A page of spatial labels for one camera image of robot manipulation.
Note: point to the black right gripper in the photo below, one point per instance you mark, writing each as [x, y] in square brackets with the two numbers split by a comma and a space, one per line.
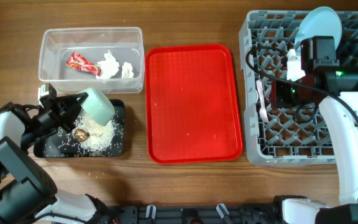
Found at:
[281, 99]

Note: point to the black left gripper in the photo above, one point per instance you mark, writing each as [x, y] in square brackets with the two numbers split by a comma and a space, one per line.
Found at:
[60, 111]

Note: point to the green bowl with rice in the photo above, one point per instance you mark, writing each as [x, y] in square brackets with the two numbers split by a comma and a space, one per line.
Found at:
[97, 106]

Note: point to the black tray bin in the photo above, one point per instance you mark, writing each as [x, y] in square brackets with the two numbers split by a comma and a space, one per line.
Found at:
[117, 146]

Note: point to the white plastic fork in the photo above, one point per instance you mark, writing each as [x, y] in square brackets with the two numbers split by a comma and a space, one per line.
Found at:
[262, 110]

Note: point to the red snack wrapper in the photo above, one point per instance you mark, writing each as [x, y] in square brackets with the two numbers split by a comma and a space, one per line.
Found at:
[78, 62]

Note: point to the large white tissue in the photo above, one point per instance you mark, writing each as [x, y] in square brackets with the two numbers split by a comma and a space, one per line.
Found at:
[109, 66]

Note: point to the light blue plate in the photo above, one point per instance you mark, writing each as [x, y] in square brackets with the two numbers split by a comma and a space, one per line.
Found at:
[322, 21]

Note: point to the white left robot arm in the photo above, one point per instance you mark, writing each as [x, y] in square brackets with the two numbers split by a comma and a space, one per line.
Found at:
[27, 193]

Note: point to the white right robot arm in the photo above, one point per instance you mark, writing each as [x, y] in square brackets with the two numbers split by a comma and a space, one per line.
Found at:
[335, 93]

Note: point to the grey dishwasher rack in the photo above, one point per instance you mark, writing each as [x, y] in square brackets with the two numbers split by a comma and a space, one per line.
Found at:
[290, 137]

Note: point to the brown food scrap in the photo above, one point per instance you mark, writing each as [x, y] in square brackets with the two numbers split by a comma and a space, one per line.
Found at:
[81, 135]

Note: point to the spilled white rice pile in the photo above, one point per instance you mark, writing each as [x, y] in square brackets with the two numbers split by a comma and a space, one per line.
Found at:
[99, 137]

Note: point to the clear plastic bin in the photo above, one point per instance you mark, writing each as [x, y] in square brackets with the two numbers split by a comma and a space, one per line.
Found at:
[125, 43]

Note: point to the red serving tray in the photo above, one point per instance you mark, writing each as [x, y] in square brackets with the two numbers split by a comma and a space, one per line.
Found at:
[191, 105]

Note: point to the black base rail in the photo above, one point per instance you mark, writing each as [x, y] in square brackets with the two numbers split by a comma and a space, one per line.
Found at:
[244, 214]

